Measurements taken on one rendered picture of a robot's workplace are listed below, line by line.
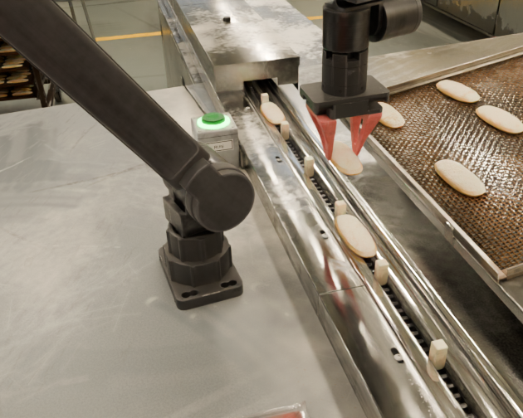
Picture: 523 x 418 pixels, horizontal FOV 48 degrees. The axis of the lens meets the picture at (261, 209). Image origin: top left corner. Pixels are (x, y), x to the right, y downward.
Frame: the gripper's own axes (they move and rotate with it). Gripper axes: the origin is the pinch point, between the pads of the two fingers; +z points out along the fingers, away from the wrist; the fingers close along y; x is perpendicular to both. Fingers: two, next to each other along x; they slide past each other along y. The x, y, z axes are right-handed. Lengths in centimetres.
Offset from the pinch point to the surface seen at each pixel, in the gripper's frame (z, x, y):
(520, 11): 62, -235, -203
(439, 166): 3.5, 2.8, -13.7
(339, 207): 7.1, 3.2, 1.4
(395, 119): 3.5, -13.2, -14.5
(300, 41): 13, -86, -22
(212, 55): 2, -52, 9
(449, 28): 101, -330, -217
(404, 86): 3.0, -24.4, -21.6
